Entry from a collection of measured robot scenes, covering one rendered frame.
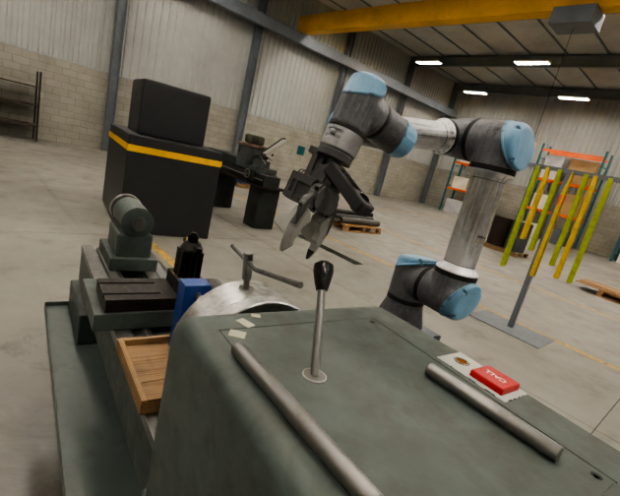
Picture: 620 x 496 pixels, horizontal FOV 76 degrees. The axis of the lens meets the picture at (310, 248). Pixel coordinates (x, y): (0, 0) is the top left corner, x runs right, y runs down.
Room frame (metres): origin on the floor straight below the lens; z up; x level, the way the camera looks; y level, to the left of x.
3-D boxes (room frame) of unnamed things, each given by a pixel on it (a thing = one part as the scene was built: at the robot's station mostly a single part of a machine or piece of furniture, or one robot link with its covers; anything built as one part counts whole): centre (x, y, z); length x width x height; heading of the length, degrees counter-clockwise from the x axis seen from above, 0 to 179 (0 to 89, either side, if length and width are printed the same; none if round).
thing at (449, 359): (0.64, -0.34, 1.23); 0.13 x 0.08 x 0.06; 38
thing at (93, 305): (1.39, 0.48, 0.89); 0.53 x 0.30 x 0.06; 128
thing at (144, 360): (1.04, 0.25, 0.88); 0.36 x 0.30 x 0.04; 128
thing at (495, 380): (0.63, -0.36, 1.26); 0.06 x 0.06 x 0.02; 38
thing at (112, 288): (1.34, 0.47, 0.95); 0.43 x 0.18 x 0.04; 128
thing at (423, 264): (1.19, -0.33, 1.27); 0.13 x 0.12 x 0.14; 37
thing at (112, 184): (5.93, 2.48, 0.98); 1.81 x 1.22 x 1.95; 36
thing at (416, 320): (1.19, -0.33, 1.15); 0.15 x 0.15 x 0.10
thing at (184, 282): (1.11, 0.31, 1.00); 0.08 x 0.06 x 0.23; 128
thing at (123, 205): (1.78, 0.84, 1.01); 0.30 x 0.20 x 0.29; 38
